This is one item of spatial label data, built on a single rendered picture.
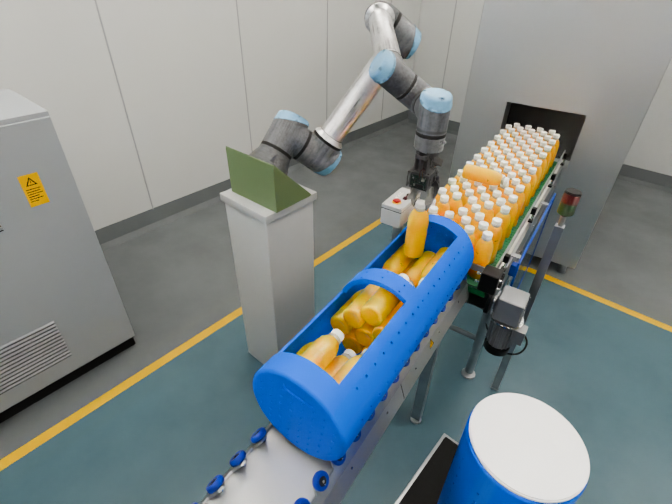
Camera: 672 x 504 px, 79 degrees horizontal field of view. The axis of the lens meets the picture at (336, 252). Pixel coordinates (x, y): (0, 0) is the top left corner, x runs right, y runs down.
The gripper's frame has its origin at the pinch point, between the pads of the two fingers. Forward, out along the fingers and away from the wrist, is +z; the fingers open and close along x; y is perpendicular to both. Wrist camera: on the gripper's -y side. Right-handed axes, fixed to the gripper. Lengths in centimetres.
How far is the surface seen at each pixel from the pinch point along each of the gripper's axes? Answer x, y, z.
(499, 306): 32, -26, 50
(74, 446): -120, 100, 133
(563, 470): 62, 48, 28
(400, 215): -19.2, -28.4, 24.9
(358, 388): 17, 66, 14
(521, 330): 43, -30, 61
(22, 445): -141, 114, 133
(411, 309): 15.5, 35.7, 12.8
